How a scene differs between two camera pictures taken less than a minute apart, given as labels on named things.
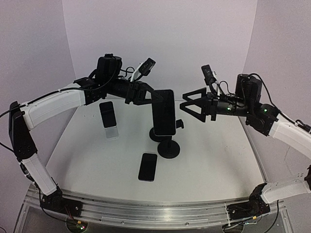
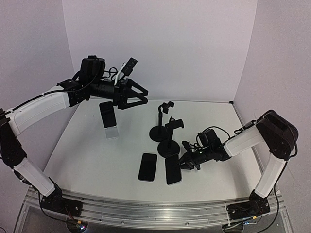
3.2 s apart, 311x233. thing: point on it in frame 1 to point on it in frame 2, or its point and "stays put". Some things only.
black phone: [164, 112] to [173, 171]
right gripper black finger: [201, 102] to [190, 165]
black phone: [108, 113] stays put
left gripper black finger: [146, 87] to [131, 82]
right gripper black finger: [203, 91] to [187, 156]
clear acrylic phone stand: [111, 132] stays put
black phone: [147, 171] stays put
